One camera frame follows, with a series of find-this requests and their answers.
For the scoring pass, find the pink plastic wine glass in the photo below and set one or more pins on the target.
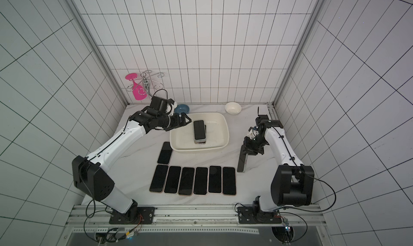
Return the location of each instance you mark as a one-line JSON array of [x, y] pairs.
[[137, 90]]

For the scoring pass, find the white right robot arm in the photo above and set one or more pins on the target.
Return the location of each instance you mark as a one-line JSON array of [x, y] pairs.
[[292, 184]]

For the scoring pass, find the white ceramic bowl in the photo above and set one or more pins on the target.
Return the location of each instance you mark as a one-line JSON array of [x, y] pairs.
[[233, 108]]

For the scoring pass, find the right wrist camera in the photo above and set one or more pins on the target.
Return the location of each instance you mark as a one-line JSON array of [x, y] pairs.
[[260, 128]]

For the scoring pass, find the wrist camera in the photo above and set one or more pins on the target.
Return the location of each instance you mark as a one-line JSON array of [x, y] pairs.
[[162, 105], [260, 128]]

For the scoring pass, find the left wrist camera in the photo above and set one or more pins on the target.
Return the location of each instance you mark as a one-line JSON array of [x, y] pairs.
[[162, 105]]

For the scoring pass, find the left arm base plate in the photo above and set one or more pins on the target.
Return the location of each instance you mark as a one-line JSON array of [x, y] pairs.
[[135, 215]]

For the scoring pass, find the white plastic storage box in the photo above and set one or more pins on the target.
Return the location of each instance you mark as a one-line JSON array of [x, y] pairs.
[[207, 131]]

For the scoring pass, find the aluminium mounting rail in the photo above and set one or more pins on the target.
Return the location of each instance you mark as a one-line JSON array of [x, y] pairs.
[[180, 218]]

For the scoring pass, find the chrome glass holder stand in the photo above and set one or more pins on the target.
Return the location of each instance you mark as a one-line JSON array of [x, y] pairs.
[[150, 85]]

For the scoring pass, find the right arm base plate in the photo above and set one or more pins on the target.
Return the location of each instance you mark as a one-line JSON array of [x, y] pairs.
[[248, 215]]

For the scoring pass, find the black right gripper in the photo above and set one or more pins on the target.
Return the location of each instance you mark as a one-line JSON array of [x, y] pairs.
[[250, 146]]

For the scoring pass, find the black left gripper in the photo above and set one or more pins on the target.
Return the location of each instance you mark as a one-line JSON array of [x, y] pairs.
[[177, 123]]

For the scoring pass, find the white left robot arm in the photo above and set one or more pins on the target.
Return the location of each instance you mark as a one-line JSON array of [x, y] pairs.
[[90, 173]]

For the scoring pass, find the blue ceramic bowl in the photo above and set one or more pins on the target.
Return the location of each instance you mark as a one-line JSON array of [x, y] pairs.
[[182, 108]]

